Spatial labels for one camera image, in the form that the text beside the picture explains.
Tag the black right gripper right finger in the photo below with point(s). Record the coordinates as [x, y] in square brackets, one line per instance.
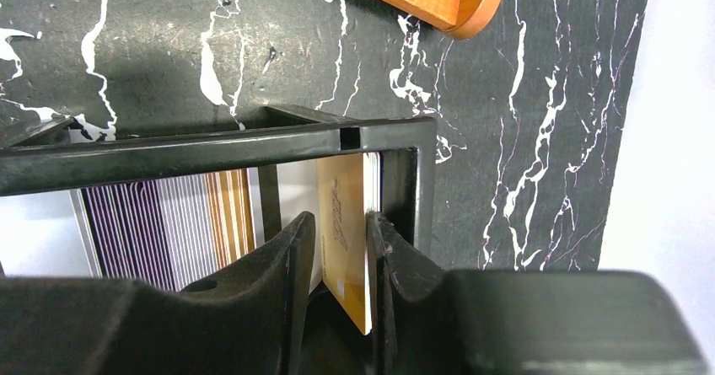
[427, 320]

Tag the stack of cards in box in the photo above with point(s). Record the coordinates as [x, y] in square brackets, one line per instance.
[166, 232]

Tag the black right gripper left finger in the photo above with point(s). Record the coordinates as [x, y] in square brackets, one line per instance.
[247, 318]

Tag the black card box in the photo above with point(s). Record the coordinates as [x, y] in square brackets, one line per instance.
[285, 134]

